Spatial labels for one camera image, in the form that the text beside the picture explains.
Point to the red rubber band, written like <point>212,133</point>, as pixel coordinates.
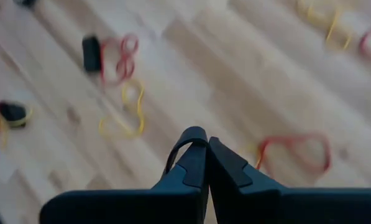
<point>123,56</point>
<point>362,42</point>
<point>292,137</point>

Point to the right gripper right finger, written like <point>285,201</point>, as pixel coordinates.
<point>297,208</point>

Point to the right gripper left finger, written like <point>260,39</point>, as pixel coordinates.
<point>126,208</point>

